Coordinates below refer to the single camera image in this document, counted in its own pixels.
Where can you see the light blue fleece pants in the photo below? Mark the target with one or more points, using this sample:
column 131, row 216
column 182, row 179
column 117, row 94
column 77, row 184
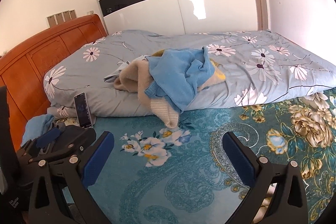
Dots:
column 178, row 74

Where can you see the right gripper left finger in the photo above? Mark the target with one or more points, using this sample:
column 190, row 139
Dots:
column 77, row 173

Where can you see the wall switch panel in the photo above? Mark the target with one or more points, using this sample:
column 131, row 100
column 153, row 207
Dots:
column 61, row 18

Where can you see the olive green knit garment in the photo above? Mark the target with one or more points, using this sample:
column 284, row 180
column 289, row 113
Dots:
column 158, row 53

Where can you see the black smartphone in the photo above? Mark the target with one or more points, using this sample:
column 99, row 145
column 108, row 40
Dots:
column 82, row 111

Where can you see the beige knit sweater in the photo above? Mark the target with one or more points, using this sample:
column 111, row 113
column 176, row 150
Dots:
column 135, row 78

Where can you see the orange wooden headboard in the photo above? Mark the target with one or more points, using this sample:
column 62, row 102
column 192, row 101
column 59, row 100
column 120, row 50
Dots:
column 23, row 67

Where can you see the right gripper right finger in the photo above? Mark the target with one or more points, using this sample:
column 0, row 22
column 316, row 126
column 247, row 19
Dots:
column 288, row 204

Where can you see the light blue cloth by headboard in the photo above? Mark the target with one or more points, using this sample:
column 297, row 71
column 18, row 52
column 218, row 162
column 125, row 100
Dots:
column 37, row 126

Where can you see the teal floral plush blanket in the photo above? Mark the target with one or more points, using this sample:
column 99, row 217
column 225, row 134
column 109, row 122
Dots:
column 159, row 175

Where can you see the grey-blue floral duvet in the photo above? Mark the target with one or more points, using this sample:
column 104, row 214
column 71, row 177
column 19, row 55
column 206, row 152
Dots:
column 260, row 67

